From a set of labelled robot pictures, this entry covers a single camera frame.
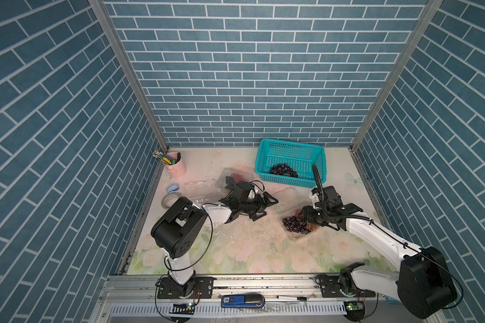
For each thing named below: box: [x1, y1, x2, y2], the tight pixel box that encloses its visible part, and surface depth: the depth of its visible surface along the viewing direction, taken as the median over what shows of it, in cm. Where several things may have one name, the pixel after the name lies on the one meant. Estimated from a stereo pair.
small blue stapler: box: [166, 183, 180, 194], surface depth 101 cm
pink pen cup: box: [162, 152, 187, 179], surface depth 101 cm
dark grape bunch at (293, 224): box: [282, 216, 312, 235], surface depth 86 cm
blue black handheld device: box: [220, 292, 266, 309], surface depth 70 cm
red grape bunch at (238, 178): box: [231, 172, 248, 184], surface depth 104 cm
